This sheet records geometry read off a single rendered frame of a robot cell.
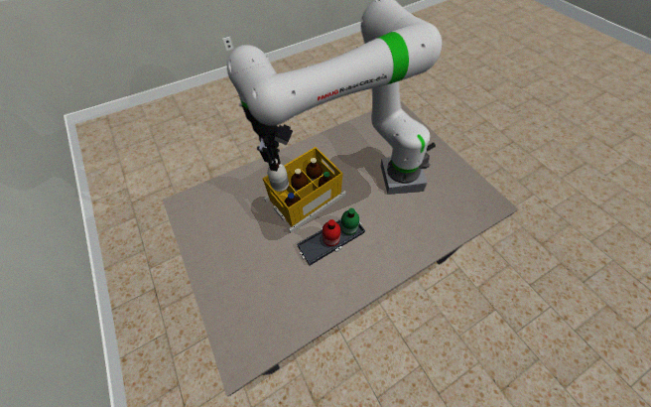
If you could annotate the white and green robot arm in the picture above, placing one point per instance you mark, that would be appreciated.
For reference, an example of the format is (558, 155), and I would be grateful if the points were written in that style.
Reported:
(273, 98)

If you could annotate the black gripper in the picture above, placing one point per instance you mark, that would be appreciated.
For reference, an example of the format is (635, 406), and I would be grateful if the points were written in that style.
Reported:
(262, 131)

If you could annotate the brown bottle with blue cap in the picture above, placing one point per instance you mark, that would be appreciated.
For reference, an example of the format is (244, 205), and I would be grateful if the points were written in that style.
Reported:
(291, 199)

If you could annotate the green bottle with white label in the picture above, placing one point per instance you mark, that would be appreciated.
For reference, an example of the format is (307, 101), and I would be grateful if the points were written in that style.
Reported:
(349, 222)

